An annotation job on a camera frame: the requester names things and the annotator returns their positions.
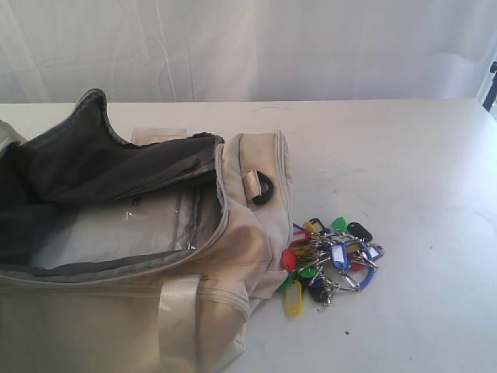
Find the colourful key tag bunch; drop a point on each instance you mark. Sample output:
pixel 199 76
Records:
pixel 323 260

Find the beige duffel bag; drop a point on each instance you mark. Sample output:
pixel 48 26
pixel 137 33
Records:
pixel 117 257

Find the dark object at right edge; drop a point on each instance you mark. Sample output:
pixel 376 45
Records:
pixel 490 98

